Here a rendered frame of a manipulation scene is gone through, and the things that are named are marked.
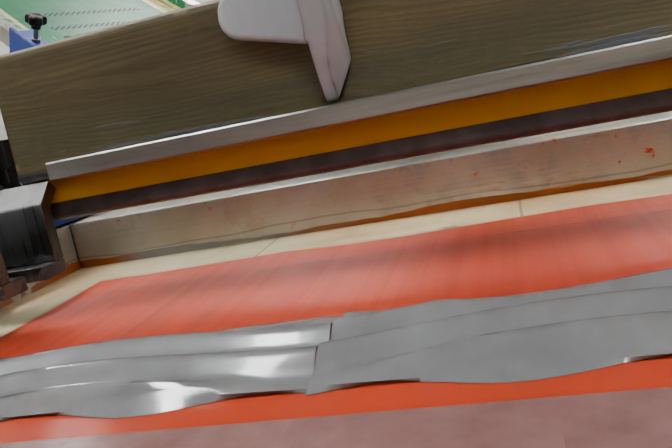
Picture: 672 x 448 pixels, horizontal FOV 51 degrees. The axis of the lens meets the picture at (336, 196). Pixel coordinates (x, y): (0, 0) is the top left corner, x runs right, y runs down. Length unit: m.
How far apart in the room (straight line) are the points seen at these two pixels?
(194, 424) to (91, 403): 0.05
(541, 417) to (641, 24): 0.21
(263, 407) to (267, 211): 0.28
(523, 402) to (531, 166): 0.27
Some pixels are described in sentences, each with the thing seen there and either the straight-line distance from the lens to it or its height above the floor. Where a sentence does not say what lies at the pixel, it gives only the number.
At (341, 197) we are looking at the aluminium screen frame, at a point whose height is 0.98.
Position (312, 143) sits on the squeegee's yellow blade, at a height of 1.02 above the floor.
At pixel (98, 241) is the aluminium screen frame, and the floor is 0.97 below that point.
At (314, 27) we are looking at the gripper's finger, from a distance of 0.34.
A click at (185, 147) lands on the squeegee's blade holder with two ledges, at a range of 0.37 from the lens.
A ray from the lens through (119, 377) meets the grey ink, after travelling 0.28.
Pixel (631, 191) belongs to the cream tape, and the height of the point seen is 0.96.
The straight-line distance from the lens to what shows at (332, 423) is 0.21.
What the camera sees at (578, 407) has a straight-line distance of 0.20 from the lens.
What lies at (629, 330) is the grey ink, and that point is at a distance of 0.22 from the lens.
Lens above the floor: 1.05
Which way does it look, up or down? 8 degrees down
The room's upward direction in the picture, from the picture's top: 12 degrees counter-clockwise
